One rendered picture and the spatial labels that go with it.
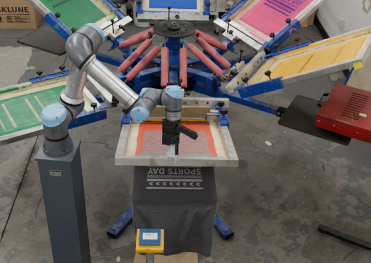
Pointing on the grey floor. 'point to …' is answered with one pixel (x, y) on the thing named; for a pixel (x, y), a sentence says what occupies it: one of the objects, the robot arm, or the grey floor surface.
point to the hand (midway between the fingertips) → (176, 159)
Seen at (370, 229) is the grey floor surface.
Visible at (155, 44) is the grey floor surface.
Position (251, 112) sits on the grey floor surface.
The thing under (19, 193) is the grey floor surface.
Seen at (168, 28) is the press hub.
